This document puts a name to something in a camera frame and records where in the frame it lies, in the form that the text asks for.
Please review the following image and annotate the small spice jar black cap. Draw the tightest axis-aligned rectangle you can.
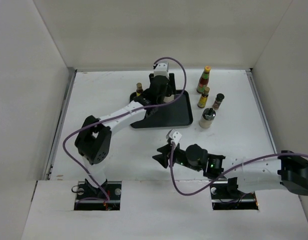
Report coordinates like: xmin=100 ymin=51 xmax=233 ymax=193
xmin=212 ymin=93 xmax=224 ymax=110

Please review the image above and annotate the glass shaker with white powder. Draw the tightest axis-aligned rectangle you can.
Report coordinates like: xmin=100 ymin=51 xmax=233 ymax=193
xmin=199 ymin=108 xmax=216 ymax=129

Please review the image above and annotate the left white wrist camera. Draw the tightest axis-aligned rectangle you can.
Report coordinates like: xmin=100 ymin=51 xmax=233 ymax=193
xmin=153 ymin=61 xmax=169 ymax=78

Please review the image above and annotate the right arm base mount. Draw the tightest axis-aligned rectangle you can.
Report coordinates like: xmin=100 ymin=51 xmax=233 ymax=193
xmin=210 ymin=177 xmax=258 ymax=211

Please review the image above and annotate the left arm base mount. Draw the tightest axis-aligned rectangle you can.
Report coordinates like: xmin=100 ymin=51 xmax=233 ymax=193
xmin=71 ymin=179 xmax=122 ymax=211

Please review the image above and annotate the tall red sauce bottle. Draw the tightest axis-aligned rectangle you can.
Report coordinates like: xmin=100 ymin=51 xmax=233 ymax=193
xmin=196 ymin=66 xmax=211 ymax=94

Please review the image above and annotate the purple cable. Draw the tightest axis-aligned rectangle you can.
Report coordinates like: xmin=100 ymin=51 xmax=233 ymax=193
xmin=169 ymin=142 xmax=308 ymax=196
xmin=62 ymin=56 xmax=187 ymax=210

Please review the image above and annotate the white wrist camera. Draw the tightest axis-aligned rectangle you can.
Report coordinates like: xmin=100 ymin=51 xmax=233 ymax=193
xmin=153 ymin=61 xmax=169 ymax=78
xmin=166 ymin=129 xmax=182 ymax=146

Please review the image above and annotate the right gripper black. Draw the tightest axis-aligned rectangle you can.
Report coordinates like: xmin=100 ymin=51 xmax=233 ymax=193
xmin=152 ymin=142 xmax=201 ymax=172

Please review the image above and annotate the small yellow label sauce bottle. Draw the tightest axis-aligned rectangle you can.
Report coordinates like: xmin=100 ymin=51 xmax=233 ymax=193
xmin=197 ymin=86 xmax=210 ymax=109

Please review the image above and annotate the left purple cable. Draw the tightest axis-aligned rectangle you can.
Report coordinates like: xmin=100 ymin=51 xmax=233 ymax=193
xmin=62 ymin=56 xmax=187 ymax=210

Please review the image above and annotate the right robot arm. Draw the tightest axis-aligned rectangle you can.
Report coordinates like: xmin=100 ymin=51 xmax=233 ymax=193
xmin=153 ymin=130 xmax=308 ymax=198

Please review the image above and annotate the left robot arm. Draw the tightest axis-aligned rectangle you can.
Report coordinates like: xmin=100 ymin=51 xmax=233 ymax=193
xmin=75 ymin=72 xmax=176 ymax=200

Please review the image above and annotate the yellow label bottle beige cap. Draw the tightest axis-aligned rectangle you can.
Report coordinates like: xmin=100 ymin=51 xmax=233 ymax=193
xmin=136 ymin=82 xmax=143 ymax=97

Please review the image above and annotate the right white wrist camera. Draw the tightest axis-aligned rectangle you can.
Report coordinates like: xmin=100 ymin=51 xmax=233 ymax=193
xmin=166 ymin=129 xmax=182 ymax=146

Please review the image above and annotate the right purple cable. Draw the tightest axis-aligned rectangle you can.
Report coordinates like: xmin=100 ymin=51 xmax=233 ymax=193
xmin=169 ymin=142 xmax=308 ymax=196

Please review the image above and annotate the black plastic tray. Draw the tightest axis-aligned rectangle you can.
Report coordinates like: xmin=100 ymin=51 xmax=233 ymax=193
xmin=130 ymin=91 xmax=193 ymax=129

